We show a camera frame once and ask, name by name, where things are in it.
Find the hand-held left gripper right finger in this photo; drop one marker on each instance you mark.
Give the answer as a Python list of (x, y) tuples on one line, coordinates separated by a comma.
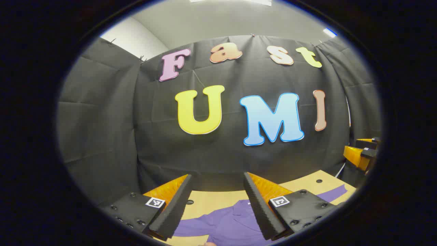
[(259, 208)]

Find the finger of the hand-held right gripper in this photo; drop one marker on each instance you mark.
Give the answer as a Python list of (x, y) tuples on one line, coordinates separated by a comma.
[(356, 157), (367, 142)]

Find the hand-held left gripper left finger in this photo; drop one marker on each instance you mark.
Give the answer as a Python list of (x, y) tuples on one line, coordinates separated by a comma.
[(175, 206)]

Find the purple button shirt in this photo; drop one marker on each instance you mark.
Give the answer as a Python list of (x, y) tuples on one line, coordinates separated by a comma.
[(228, 222)]

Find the black backdrop cloth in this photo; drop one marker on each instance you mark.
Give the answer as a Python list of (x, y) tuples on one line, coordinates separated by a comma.
[(211, 157)]

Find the ceiling light panel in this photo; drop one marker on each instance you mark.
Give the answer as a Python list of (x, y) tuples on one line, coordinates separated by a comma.
[(329, 32)]

